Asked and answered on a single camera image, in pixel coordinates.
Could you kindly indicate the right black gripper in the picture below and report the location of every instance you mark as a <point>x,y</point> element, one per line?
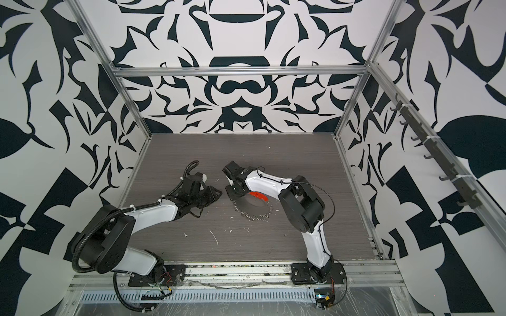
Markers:
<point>231,194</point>

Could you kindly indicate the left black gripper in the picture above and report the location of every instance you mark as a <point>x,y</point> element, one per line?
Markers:
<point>204,191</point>

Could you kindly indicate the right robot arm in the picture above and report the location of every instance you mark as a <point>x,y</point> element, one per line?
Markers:
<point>303,207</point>

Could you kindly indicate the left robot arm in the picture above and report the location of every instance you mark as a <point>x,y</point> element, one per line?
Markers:
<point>104,244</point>

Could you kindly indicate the right small circuit board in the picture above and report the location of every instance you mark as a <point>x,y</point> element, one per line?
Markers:
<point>324,299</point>

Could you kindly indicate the grey hook rack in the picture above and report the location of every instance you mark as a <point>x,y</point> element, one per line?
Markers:
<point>439,154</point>

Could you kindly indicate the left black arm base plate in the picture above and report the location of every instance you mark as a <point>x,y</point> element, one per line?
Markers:
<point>162,275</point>

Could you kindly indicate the aluminium front rail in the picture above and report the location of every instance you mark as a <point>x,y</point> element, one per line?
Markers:
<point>277,274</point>

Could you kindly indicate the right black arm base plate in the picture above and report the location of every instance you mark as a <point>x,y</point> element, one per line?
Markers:
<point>307,273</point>

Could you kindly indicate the white slotted cable duct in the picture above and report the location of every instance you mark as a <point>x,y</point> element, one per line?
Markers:
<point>303,295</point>

